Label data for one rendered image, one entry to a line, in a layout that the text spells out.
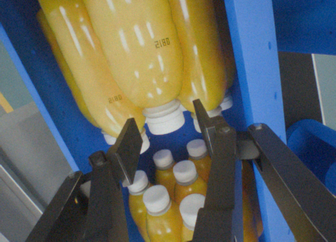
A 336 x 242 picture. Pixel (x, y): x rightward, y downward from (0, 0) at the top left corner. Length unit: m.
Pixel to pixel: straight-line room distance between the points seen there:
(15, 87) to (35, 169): 1.17
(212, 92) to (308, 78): 1.30
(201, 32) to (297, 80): 1.27
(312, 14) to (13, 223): 0.89
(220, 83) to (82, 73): 0.15
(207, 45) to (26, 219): 0.54
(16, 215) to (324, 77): 1.77
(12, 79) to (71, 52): 1.53
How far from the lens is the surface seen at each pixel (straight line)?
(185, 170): 0.34
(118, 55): 0.17
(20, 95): 1.75
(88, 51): 0.22
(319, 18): 0.69
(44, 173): 0.66
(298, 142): 1.62
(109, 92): 0.22
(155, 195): 0.32
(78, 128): 0.32
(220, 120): 0.16
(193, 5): 0.21
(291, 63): 1.42
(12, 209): 0.58
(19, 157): 0.62
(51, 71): 0.32
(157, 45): 0.16
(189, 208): 0.27
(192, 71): 0.21
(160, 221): 0.33
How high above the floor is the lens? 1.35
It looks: 69 degrees down
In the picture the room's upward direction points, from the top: 180 degrees clockwise
